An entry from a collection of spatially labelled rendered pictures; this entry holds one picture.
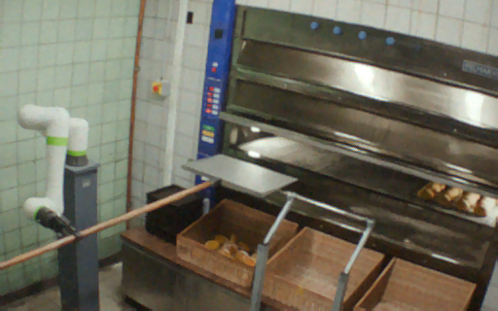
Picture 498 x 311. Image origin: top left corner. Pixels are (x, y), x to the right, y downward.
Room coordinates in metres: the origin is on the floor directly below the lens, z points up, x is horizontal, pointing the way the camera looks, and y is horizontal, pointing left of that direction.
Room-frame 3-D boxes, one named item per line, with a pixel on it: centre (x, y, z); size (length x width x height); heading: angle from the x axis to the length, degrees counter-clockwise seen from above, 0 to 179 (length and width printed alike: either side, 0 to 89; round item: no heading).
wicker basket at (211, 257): (3.24, 0.01, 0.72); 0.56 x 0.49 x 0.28; 57
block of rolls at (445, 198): (3.18, -1.35, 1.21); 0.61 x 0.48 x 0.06; 146
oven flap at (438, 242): (3.14, -0.63, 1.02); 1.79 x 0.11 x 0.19; 56
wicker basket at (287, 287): (2.91, -0.49, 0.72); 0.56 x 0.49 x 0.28; 55
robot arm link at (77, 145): (2.93, 0.95, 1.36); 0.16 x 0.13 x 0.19; 93
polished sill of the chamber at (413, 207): (3.16, -0.64, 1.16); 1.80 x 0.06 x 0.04; 56
